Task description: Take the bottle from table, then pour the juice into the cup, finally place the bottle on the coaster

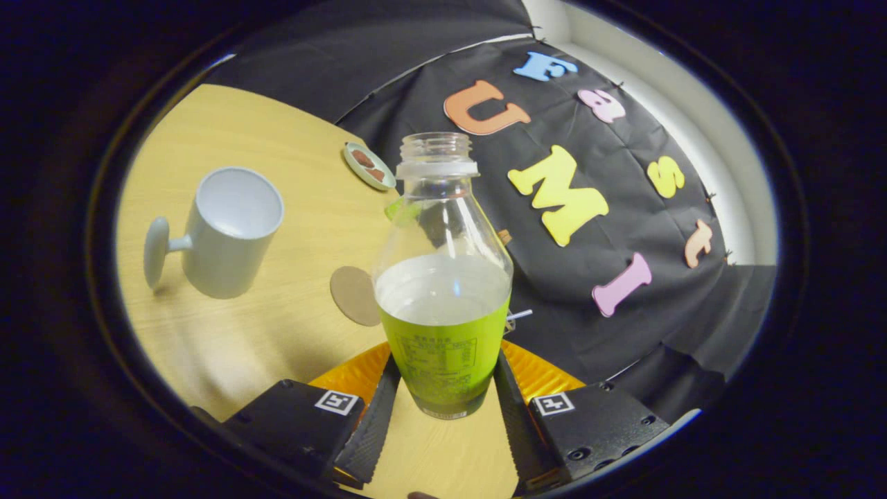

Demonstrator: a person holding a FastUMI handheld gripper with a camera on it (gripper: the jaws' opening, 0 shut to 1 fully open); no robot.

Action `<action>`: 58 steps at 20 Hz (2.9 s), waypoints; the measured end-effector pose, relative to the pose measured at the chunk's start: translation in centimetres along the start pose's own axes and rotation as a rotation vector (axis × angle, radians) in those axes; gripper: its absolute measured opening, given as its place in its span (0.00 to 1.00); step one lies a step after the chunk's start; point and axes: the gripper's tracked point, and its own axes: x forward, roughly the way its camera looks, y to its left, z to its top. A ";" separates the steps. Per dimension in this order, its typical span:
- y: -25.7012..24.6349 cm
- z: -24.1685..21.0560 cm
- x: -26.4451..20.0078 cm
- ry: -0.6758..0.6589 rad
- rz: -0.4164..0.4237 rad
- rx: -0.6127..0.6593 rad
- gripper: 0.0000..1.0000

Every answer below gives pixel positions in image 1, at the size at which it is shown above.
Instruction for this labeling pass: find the wooden table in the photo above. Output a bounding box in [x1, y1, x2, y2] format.
[114, 84, 520, 499]

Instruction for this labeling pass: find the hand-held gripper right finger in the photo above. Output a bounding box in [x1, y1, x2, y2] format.
[493, 340, 671, 494]

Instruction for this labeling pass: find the pale green plate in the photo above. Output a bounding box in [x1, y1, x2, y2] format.
[344, 142, 397, 192]

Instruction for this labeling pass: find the clear juice bottle green label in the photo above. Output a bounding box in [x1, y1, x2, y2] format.
[372, 132, 515, 421]

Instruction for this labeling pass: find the round brown coaster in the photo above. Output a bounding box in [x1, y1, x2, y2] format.
[329, 266, 382, 327]

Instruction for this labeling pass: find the black backdrop cloth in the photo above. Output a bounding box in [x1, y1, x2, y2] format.
[208, 0, 777, 423]

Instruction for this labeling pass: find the light blue cup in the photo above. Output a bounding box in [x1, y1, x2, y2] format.
[143, 167, 286, 300]

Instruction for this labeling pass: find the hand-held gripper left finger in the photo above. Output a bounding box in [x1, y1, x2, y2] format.
[191, 341, 403, 486]

